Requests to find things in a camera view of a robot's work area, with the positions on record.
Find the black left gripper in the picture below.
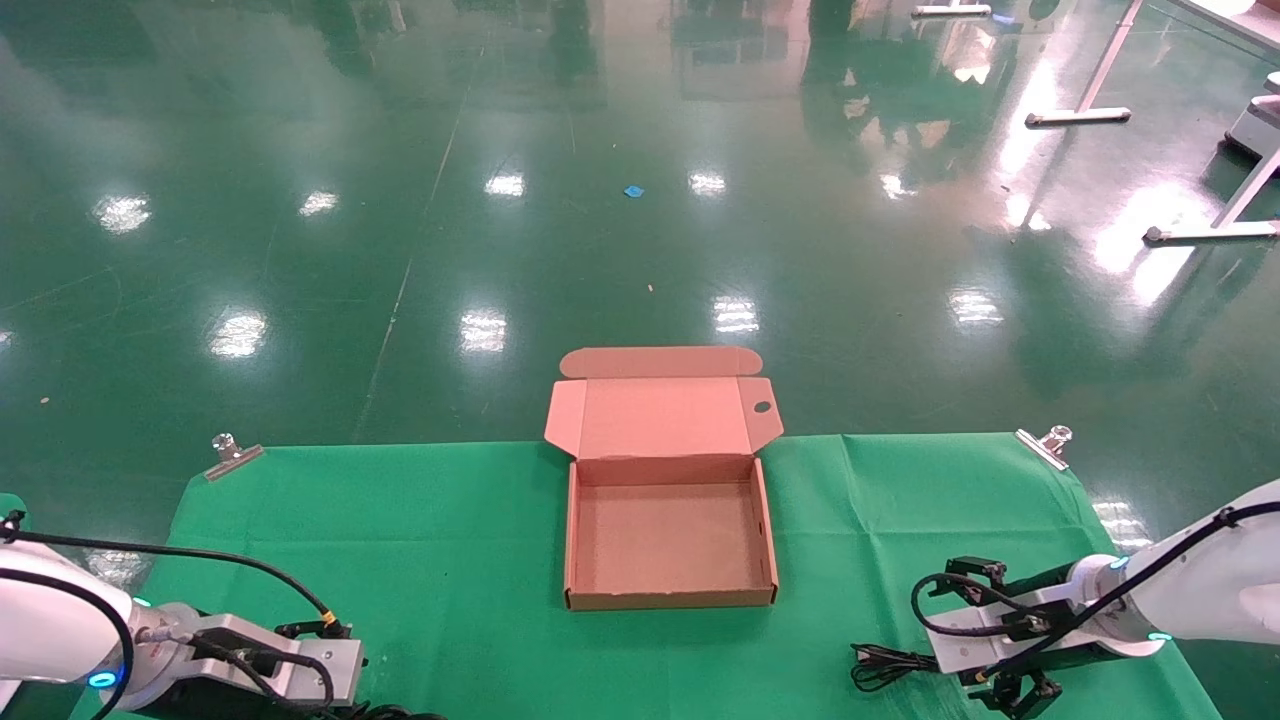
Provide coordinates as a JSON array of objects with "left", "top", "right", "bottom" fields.
[{"left": 130, "top": 680, "right": 336, "bottom": 720}]

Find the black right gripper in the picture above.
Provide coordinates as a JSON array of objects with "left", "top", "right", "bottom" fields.
[{"left": 945, "top": 557, "right": 1151, "bottom": 720}]

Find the open brown cardboard box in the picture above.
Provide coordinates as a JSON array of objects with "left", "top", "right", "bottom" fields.
[{"left": 543, "top": 346, "right": 784, "bottom": 612}]

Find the silver binder clip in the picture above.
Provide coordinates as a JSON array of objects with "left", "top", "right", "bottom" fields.
[
  {"left": 1015, "top": 425, "right": 1073, "bottom": 471},
  {"left": 205, "top": 433, "right": 266, "bottom": 483}
]

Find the green table cloth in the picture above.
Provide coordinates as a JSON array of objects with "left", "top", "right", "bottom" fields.
[{"left": 75, "top": 433, "right": 1223, "bottom": 720}]

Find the grey machine base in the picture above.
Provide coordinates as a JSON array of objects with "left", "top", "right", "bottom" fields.
[{"left": 1222, "top": 72, "right": 1280, "bottom": 166}]

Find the white table top edge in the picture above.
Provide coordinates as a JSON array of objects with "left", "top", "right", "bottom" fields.
[{"left": 1165, "top": 0, "right": 1280, "bottom": 53}]

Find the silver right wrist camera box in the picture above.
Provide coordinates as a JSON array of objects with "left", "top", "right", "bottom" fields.
[{"left": 933, "top": 583, "right": 1101, "bottom": 676}]

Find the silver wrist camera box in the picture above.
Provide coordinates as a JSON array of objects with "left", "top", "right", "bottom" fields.
[
  {"left": 190, "top": 613, "right": 366, "bottom": 709},
  {"left": 933, "top": 583, "right": 1101, "bottom": 676}
]

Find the short left camera cable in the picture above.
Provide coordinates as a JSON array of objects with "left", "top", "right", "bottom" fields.
[{"left": 190, "top": 635, "right": 336, "bottom": 713}]

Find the short right camera loop cable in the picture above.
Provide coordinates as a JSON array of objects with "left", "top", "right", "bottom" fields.
[{"left": 910, "top": 572, "right": 1051, "bottom": 641}]

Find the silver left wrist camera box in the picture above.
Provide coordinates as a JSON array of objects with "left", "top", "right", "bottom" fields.
[{"left": 190, "top": 613, "right": 366, "bottom": 709}]

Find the black looping left arm cable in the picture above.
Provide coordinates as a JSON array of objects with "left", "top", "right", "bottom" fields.
[{"left": 0, "top": 566, "right": 136, "bottom": 693}]

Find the long black left arm cable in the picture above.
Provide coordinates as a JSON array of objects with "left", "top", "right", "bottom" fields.
[{"left": 0, "top": 513, "right": 351, "bottom": 641}]

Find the long black arm cable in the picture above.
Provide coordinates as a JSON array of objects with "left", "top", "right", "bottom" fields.
[
  {"left": 0, "top": 513, "right": 351, "bottom": 641},
  {"left": 985, "top": 500, "right": 1280, "bottom": 683}
]

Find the long black right arm cable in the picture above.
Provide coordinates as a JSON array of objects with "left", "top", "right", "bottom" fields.
[{"left": 985, "top": 500, "right": 1280, "bottom": 683}]

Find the white table leg frame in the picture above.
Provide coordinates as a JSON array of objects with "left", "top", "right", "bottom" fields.
[
  {"left": 1025, "top": 0, "right": 1146, "bottom": 128},
  {"left": 1143, "top": 150, "right": 1280, "bottom": 244}
]

